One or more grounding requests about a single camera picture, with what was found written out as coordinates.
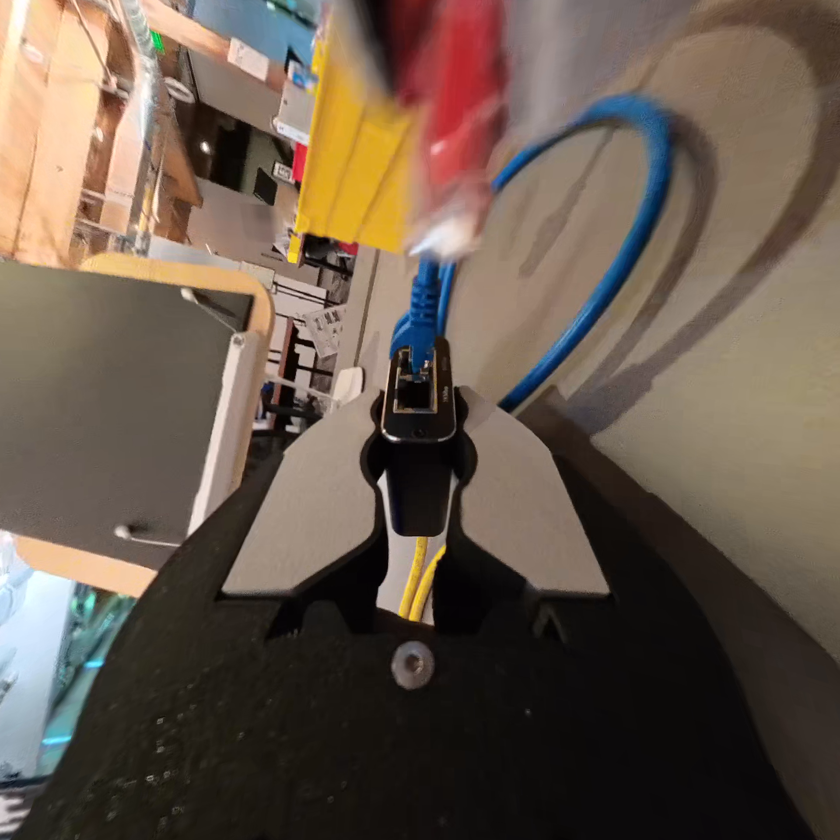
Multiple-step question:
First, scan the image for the red ethernet cable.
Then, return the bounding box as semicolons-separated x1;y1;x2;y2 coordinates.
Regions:
394;0;514;260

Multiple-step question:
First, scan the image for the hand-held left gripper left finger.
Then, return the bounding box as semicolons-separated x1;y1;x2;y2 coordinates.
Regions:
218;390;389;634

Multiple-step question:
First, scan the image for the white mounting bar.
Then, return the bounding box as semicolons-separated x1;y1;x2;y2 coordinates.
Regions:
187;331;266;546

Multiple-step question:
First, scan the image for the printed paper sheet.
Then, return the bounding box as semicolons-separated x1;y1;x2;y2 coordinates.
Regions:
305;305;347;358

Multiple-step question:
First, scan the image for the black ethernet splitter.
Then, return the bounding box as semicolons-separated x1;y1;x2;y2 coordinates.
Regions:
381;336;458;536

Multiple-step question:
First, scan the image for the yellow ethernet cable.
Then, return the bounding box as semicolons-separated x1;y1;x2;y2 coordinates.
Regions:
397;535;447;621

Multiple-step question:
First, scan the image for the black panel wooden board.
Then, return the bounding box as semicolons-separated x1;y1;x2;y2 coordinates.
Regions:
0;252;275;598

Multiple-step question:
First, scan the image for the yellow plastic bin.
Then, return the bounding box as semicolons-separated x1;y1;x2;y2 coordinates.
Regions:
292;33;434;253

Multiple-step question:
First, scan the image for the blue ethernet cable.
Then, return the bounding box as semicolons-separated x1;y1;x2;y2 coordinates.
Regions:
390;95;673;414

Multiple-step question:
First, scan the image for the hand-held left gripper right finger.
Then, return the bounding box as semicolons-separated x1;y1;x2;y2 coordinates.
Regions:
432;386;613;635

